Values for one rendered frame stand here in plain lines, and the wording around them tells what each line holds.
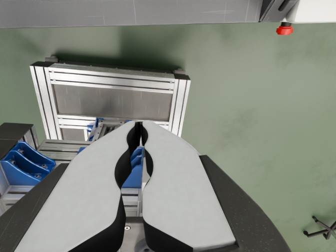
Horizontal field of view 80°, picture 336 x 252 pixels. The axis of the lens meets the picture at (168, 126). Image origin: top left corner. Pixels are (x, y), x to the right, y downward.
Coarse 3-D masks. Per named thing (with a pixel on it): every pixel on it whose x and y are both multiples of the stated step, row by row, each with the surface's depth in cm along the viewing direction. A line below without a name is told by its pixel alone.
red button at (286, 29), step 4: (284, 24) 48; (288, 24) 47; (276, 28) 49; (280, 28) 48; (284, 28) 48; (288, 28) 47; (292, 28) 48; (280, 32) 48; (284, 32) 48; (288, 32) 48
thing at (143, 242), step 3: (141, 240) 50; (144, 240) 49; (138, 243) 50; (141, 243) 49; (144, 243) 48; (135, 246) 51; (138, 246) 49; (141, 246) 48; (144, 246) 48; (147, 246) 47; (135, 249) 50; (138, 249) 49; (141, 249) 48; (144, 249) 48; (147, 249) 48; (150, 249) 47
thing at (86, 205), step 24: (96, 144) 10; (120, 144) 10; (72, 168) 8; (96, 168) 8; (120, 168) 9; (72, 192) 7; (96, 192) 7; (120, 192) 7; (48, 216) 6; (72, 216) 6; (96, 216) 6; (120, 216) 7; (24, 240) 6; (48, 240) 6; (72, 240) 6; (96, 240) 6; (120, 240) 7
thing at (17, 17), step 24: (0, 0) 30; (24, 0) 30; (48, 0) 30; (72, 0) 31; (96, 0) 31; (120, 0) 31; (144, 0) 31; (168, 0) 31; (192, 0) 32; (216, 0) 32; (240, 0) 32; (0, 24) 32; (24, 24) 32; (48, 24) 32; (72, 24) 32; (96, 24) 32; (120, 24) 33; (144, 24) 33; (168, 24) 34
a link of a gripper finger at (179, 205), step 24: (144, 120) 12; (144, 144) 12; (168, 144) 10; (168, 168) 8; (192, 168) 8; (144, 192) 7; (168, 192) 7; (192, 192) 7; (144, 216) 6; (168, 216) 6; (192, 216) 6; (216, 216) 6; (168, 240) 6; (192, 240) 6; (216, 240) 6
